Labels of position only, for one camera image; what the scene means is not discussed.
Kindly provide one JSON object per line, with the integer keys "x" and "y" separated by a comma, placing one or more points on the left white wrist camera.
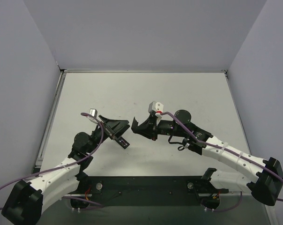
{"x": 92, "y": 115}

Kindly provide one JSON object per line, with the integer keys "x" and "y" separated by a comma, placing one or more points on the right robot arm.
{"x": 205, "y": 144}

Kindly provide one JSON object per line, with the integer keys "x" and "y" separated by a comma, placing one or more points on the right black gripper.
{"x": 152, "y": 128}

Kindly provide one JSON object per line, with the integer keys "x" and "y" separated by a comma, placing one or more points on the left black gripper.
{"x": 109, "y": 130}

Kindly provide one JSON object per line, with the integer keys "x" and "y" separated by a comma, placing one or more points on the aluminium front rail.
{"x": 61, "y": 184}

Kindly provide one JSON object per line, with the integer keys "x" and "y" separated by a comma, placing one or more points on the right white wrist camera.
{"x": 156, "y": 109}

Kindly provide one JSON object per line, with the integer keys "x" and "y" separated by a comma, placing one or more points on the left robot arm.
{"x": 29, "y": 199}

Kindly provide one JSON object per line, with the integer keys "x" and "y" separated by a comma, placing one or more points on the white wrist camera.
{"x": 92, "y": 115}
{"x": 156, "y": 109}

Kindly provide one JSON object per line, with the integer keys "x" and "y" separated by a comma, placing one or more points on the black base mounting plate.
{"x": 146, "y": 190}

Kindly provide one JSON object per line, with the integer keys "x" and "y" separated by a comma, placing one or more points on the black remote control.
{"x": 122, "y": 142}

